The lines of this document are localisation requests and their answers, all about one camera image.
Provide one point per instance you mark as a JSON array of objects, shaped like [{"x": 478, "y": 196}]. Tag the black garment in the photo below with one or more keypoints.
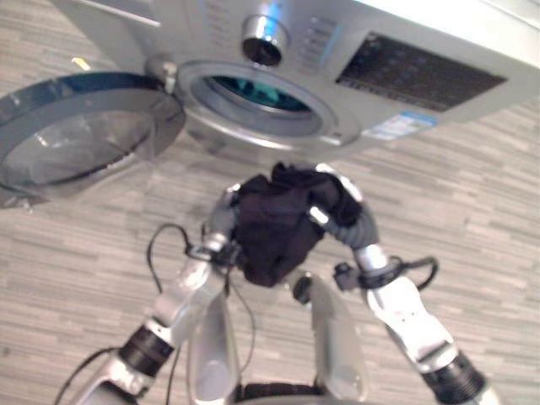
[{"x": 274, "y": 228}]

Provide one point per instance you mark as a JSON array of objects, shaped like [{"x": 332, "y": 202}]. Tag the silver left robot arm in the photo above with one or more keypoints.
[{"x": 177, "y": 312}]

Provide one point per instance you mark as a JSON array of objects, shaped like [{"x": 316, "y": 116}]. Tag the silver right robot leg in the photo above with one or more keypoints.
[{"x": 333, "y": 333}]

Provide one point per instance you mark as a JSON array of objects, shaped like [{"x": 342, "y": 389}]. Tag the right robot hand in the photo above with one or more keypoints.
[{"x": 358, "y": 230}]

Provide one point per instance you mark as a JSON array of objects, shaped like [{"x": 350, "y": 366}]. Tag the silver left robot leg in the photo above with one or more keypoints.
[{"x": 213, "y": 350}]

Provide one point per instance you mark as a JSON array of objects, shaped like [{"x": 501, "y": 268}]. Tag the round washing machine door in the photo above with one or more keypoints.
[{"x": 80, "y": 126}]

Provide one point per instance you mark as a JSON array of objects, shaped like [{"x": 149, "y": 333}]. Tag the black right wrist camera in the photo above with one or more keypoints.
[{"x": 347, "y": 276}]

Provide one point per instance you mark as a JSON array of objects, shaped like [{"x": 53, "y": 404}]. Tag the silver front-load washing machine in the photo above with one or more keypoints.
[{"x": 379, "y": 25}]

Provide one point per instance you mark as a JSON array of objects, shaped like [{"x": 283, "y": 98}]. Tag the blue white energy label sticker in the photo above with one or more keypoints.
[{"x": 398, "y": 125}]

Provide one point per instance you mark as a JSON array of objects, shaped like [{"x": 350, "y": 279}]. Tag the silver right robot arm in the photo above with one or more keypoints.
[{"x": 417, "y": 320}]

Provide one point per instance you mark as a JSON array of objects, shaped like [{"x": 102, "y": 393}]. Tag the black washer display panel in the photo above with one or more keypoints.
[{"x": 417, "y": 73}]

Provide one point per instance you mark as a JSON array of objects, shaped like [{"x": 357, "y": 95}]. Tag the silver washer door hinge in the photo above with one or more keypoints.
[{"x": 162, "y": 69}]

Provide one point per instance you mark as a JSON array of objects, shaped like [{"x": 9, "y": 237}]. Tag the dark robot waist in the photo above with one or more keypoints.
[{"x": 278, "y": 392}]

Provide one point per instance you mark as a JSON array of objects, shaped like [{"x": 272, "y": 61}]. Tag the small yellow floor object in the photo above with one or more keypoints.
[{"x": 80, "y": 63}]

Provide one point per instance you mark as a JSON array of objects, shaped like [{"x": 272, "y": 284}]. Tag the silver robot leg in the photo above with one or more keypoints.
[
  {"x": 213, "y": 350},
  {"x": 333, "y": 333}
]

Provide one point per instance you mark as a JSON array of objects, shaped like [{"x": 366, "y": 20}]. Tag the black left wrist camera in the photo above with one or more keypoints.
[{"x": 219, "y": 254}]

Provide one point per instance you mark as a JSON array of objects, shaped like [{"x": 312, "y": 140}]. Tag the teal laundry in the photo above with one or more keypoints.
[{"x": 259, "y": 90}]

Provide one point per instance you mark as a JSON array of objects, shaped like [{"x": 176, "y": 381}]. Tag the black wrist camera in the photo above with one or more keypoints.
[
  {"x": 219, "y": 254},
  {"x": 347, "y": 276}
]

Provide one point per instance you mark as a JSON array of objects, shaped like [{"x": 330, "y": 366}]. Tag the chrome washer dial knob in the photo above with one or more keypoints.
[{"x": 263, "y": 40}]

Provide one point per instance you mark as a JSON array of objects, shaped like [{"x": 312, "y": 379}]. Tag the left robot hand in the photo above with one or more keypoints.
[{"x": 221, "y": 219}]

